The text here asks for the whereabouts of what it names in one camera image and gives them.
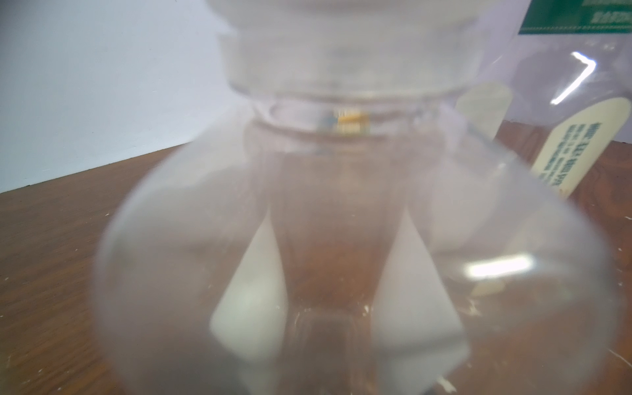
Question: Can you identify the square clear plastic bottle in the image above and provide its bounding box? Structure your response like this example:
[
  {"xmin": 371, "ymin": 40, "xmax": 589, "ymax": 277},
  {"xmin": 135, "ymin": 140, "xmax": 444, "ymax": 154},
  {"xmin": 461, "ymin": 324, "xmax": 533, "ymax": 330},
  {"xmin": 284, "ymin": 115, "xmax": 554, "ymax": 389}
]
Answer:
[{"xmin": 93, "ymin": 1, "xmax": 620, "ymax": 394}]

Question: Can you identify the tall clear labelled bottle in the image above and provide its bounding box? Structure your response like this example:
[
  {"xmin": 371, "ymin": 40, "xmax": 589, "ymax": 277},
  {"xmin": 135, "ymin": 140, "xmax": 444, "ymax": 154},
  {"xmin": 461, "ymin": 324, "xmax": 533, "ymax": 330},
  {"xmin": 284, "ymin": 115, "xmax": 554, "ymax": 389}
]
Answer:
[{"xmin": 455, "ymin": 1, "xmax": 631, "ymax": 197}]

